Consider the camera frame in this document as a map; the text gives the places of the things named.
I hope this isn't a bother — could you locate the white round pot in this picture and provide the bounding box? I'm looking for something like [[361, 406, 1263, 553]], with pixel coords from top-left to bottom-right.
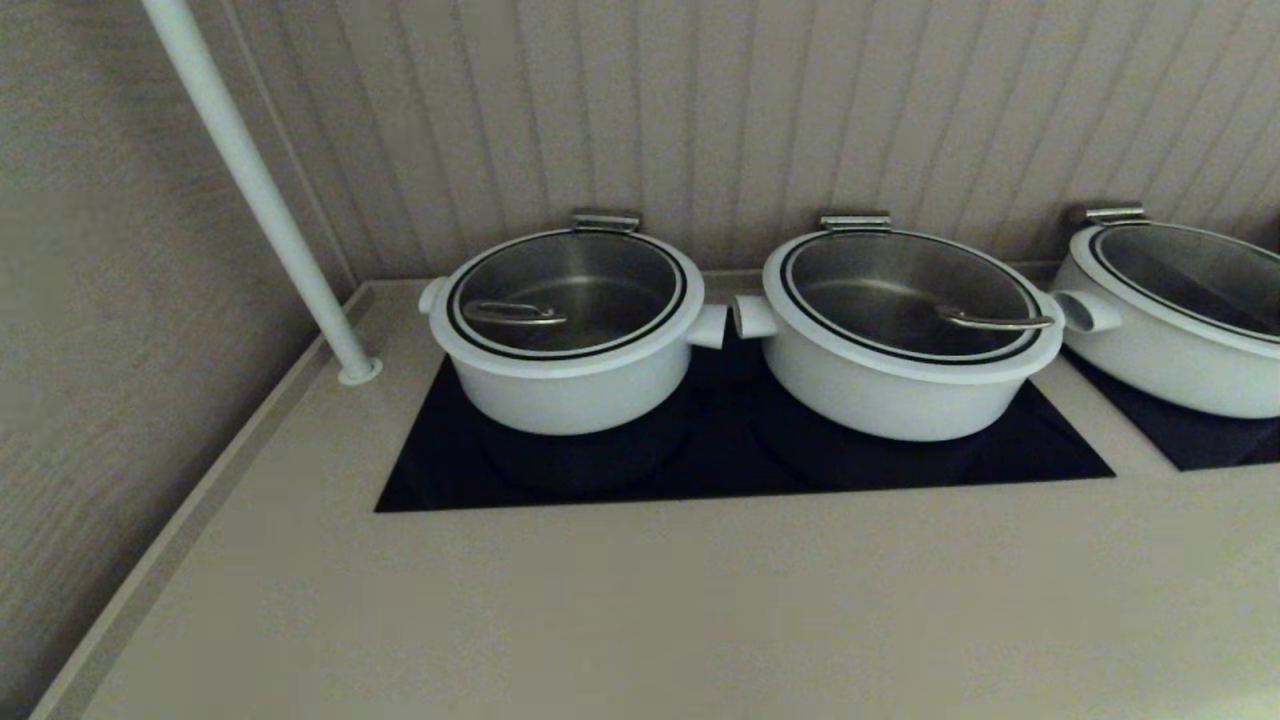
[[1050, 220, 1280, 419], [417, 228, 728, 436], [732, 228, 1066, 443]]

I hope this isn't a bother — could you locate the wide black glass cooktop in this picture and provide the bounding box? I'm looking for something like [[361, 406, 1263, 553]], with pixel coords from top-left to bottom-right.
[[375, 330, 1116, 514]]

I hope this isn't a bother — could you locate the white metal pole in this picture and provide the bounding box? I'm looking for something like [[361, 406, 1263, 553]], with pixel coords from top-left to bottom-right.
[[140, 0, 384, 387]]

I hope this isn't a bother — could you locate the glass lid with white rim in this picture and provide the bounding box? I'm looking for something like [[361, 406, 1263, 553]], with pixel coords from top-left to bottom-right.
[[1075, 220, 1280, 359], [430, 228, 707, 379], [762, 228, 1064, 386]]

